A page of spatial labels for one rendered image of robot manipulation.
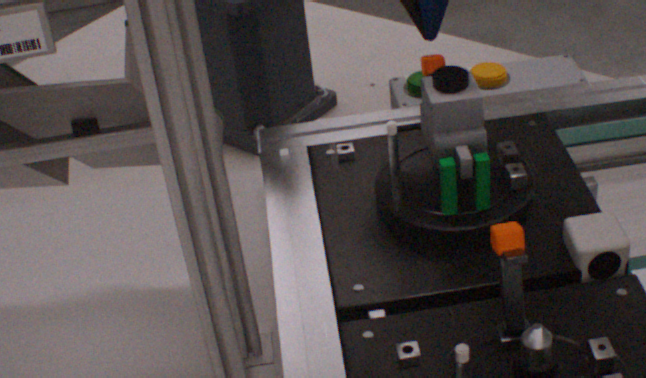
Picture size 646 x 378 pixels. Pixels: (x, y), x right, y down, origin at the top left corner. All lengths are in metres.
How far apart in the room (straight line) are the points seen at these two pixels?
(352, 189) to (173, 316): 0.22
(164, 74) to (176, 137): 0.04
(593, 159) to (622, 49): 2.22
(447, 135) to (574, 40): 2.48
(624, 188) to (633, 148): 0.05
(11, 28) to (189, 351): 0.47
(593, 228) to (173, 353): 0.40
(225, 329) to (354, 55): 0.77
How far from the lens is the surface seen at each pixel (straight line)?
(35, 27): 0.51
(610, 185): 0.97
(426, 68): 0.86
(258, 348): 0.87
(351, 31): 1.41
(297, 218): 0.87
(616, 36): 3.29
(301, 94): 1.17
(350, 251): 0.81
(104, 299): 0.99
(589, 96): 1.03
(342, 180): 0.89
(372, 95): 1.24
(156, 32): 0.51
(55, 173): 0.90
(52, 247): 1.08
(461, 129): 0.79
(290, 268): 0.81
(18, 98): 0.69
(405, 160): 0.87
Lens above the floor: 1.48
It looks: 35 degrees down
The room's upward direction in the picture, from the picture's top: 7 degrees counter-clockwise
